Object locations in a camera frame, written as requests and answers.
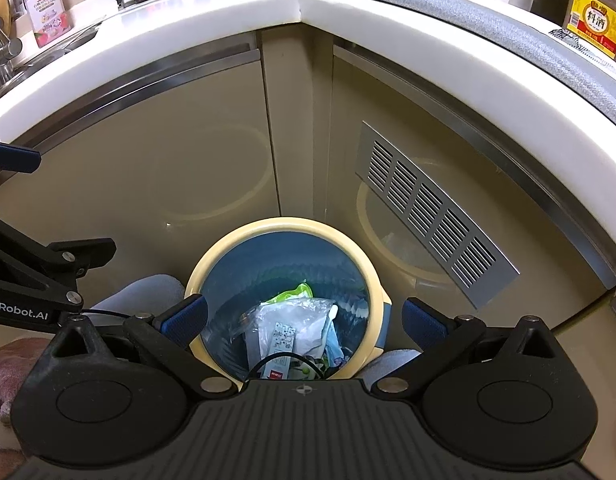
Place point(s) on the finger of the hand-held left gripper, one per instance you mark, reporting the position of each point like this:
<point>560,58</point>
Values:
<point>13,157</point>
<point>88,254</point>

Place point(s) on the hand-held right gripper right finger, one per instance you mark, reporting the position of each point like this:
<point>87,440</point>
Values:
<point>424,322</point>

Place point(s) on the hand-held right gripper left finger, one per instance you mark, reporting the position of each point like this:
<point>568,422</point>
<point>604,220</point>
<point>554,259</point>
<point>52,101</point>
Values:
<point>185,320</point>

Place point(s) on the pale blue wrapper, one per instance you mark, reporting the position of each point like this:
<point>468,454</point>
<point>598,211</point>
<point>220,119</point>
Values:
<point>334,340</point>

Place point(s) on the white patterned card box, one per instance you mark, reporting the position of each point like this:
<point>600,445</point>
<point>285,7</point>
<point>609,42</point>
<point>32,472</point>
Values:
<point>278,342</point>

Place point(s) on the small green wrapper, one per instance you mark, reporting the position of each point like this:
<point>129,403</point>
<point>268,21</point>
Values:
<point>328,366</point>

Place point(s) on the green plastic packet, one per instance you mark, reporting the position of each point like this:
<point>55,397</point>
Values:
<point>293,292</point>

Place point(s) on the clear plastic wrapper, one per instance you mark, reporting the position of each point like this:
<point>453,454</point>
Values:
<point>310,325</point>

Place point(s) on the cream round trash bin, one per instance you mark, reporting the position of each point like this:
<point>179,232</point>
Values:
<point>288,222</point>

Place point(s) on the pale grey cloth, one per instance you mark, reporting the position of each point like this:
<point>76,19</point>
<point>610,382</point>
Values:
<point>138,292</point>
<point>393,360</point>

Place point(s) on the pink fluffy clothing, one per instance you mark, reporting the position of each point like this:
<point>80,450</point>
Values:
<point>13,370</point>

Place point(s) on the chrome faucet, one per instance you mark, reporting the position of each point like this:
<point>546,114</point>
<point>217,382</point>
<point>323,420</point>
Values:
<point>3,50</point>

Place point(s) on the silver vent grille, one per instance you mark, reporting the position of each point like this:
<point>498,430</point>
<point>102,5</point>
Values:
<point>428,210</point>

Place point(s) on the steel sink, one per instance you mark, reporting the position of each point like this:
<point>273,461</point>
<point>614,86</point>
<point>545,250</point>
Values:
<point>53,47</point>

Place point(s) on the blue bin bag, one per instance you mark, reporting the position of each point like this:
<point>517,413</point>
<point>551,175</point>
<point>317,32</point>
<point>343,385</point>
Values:
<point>288,260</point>

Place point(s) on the pink dish soap bottle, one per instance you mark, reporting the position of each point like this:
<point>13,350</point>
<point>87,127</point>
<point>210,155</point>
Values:
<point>45,15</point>

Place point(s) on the beige cabinet door with grille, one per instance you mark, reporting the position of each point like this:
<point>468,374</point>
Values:
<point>388,100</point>

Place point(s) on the grey fabric mat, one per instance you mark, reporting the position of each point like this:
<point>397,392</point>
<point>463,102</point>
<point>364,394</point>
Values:
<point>488,25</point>

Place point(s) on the white printed paper sheet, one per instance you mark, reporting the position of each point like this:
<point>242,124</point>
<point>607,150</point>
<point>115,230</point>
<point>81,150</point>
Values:
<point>583,47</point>

